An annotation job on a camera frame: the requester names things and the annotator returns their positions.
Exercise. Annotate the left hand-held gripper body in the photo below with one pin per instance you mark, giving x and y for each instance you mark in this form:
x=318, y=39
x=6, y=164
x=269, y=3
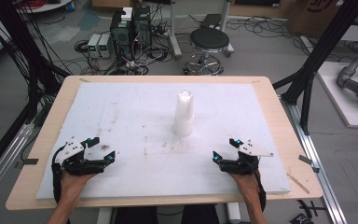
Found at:
x=74, y=166

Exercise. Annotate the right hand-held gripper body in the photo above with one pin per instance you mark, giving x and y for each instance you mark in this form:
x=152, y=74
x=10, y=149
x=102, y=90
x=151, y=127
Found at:
x=245, y=161

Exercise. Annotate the stack of white cups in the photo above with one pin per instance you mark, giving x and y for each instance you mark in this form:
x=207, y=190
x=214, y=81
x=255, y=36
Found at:
x=183, y=115

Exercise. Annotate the person's left hand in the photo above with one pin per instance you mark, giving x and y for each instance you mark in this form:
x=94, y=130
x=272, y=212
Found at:
x=74, y=183

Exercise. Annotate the person's right hand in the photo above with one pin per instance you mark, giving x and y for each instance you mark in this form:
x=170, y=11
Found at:
x=245, y=183

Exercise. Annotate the grey tape piece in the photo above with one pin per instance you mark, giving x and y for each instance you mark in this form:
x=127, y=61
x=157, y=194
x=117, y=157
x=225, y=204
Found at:
x=306, y=160
x=30, y=161

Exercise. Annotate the white table leg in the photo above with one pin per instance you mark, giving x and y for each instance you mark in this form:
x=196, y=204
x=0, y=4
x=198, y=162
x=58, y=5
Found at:
x=105, y=216
x=233, y=213

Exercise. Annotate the white foam mat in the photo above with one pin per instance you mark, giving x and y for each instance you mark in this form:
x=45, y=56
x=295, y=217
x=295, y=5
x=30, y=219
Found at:
x=155, y=124

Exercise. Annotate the wooden table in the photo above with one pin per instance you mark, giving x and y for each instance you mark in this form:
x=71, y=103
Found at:
x=276, y=102

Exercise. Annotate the thin wooden stick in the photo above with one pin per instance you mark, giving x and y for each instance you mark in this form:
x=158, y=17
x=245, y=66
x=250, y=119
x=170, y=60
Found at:
x=298, y=183

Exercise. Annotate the small black device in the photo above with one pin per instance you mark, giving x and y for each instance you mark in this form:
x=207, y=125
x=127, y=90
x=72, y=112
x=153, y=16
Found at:
x=301, y=218

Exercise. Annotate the grey power supply unit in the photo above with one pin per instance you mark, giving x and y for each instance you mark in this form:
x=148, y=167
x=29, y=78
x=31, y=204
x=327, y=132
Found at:
x=105, y=46
x=93, y=46

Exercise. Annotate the black round stool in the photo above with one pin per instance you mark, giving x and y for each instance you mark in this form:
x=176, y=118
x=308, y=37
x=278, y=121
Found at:
x=209, y=46

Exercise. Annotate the black computer tower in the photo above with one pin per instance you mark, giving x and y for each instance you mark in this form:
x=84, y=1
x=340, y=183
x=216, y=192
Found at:
x=121, y=34
x=142, y=28

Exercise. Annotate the white board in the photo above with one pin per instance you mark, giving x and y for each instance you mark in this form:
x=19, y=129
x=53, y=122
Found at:
x=345, y=102

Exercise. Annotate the cardboard box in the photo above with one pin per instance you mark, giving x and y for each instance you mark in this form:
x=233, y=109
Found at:
x=313, y=15

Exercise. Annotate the aluminium rail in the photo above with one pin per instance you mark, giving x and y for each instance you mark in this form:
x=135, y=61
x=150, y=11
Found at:
x=313, y=155
x=3, y=155

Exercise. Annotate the black frame post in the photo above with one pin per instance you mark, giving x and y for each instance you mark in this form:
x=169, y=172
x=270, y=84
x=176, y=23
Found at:
x=24, y=46
x=320, y=53

